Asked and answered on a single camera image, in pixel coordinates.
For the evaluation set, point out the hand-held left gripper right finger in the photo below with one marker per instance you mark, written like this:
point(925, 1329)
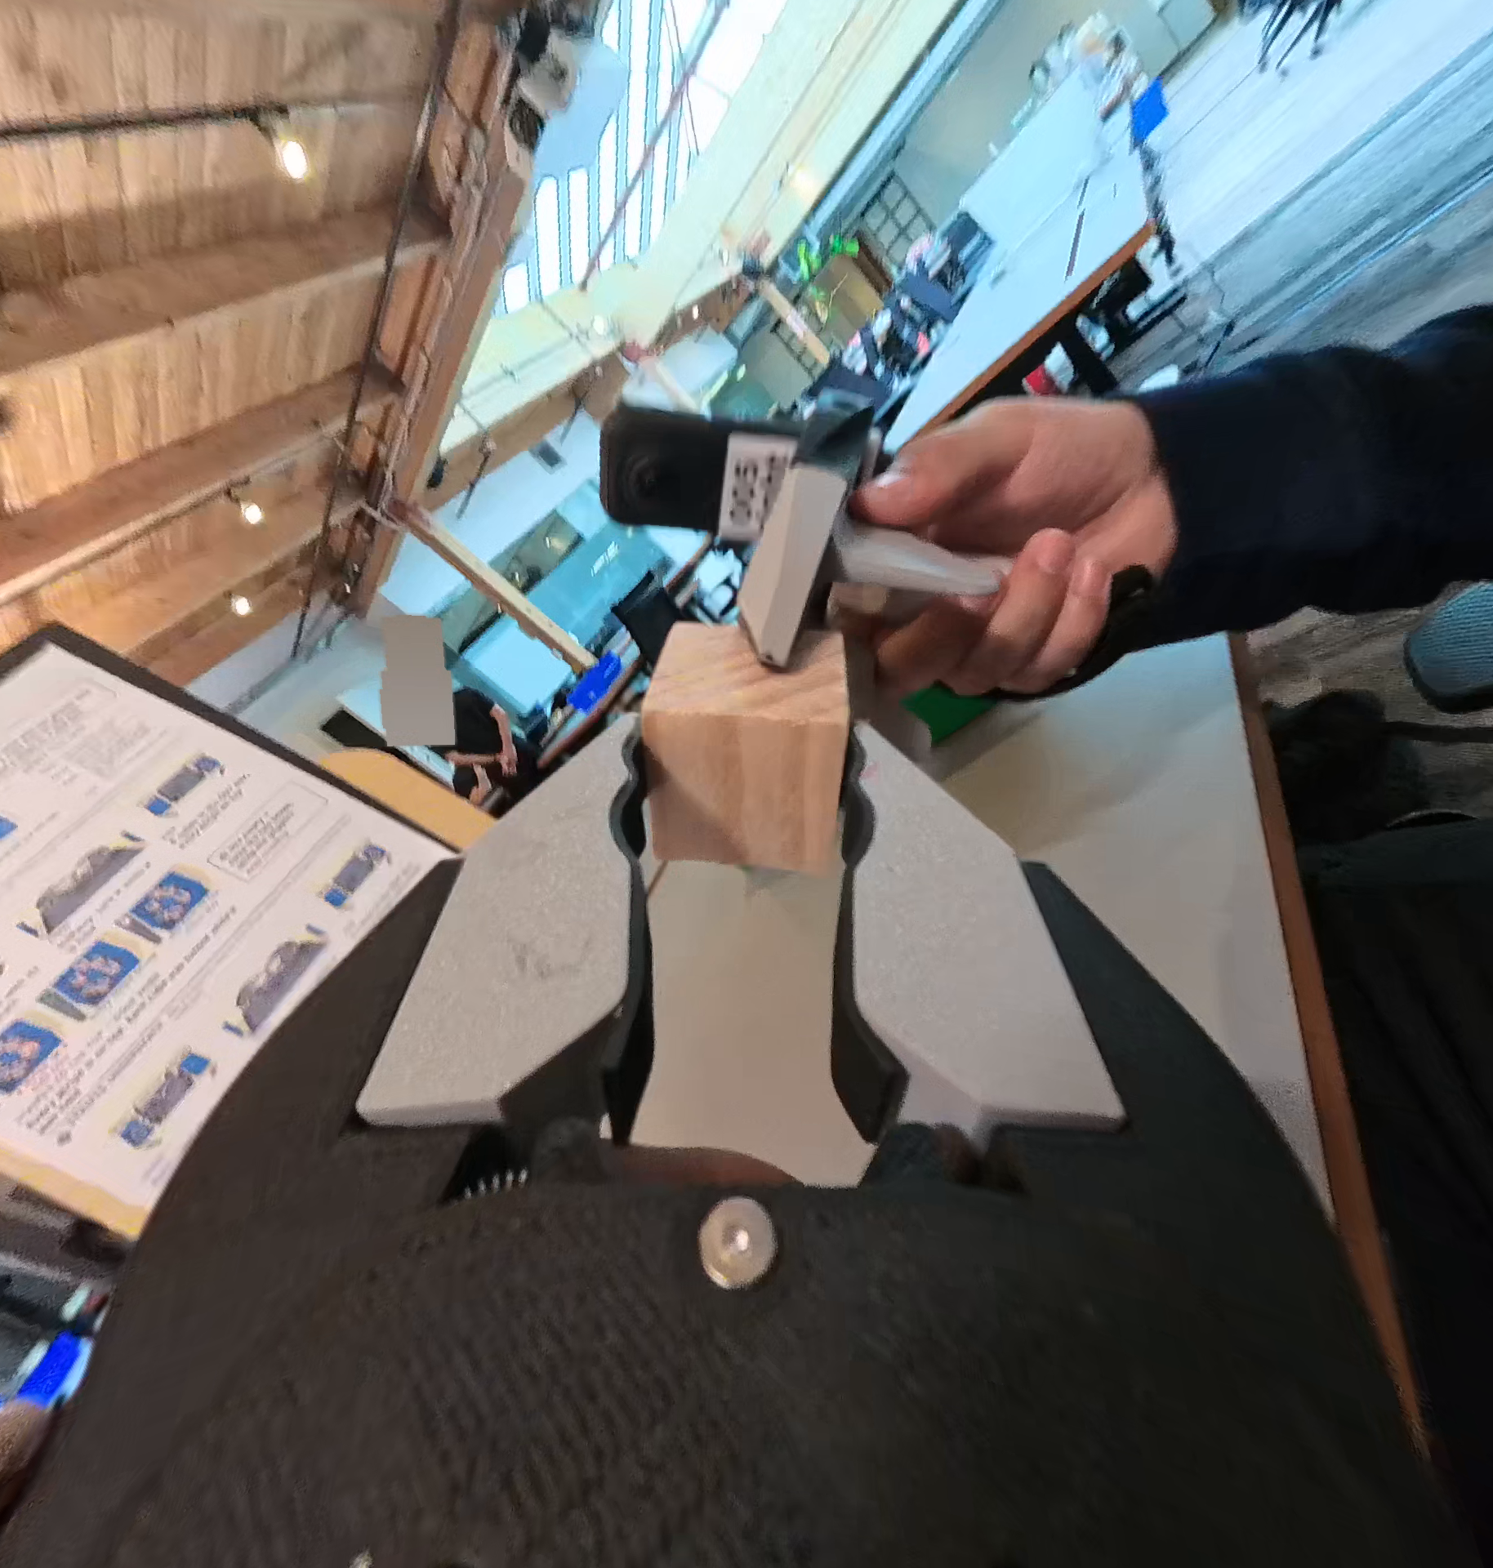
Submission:
point(978, 968)

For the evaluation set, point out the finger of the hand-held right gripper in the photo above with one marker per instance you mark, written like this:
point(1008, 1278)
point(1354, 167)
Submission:
point(789, 564)
point(770, 876)

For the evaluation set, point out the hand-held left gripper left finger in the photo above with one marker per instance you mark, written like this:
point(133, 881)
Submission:
point(512, 968)

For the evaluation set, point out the blue-striped wooden cube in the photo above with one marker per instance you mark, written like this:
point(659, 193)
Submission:
point(745, 785)

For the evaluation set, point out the green plastic bin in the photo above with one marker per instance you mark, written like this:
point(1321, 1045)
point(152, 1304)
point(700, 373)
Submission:
point(948, 716)

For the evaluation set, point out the person's right forearm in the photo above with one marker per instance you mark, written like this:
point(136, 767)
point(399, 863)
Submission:
point(1333, 466)

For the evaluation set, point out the person's right hand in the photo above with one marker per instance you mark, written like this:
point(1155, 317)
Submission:
point(1064, 478)

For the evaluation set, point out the black office chair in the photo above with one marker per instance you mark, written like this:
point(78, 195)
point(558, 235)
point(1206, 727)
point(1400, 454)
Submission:
point(654, 613)

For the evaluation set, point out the small blue crate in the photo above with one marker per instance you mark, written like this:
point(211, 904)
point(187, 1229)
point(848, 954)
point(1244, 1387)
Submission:
point(593, 687)
point(1150, 113)

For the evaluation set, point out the printed instruction board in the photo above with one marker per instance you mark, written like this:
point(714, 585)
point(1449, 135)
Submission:
point(145, 883)

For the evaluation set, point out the white ceiling unit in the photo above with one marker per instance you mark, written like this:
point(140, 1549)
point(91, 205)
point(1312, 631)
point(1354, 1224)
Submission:
point(574, 86)

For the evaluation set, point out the long white table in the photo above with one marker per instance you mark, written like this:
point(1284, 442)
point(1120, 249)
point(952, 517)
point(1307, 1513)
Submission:
point(1027, 246)

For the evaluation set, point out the person's dark trousers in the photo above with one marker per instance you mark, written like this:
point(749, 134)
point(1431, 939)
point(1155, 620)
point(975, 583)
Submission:
point(1431, 1103)

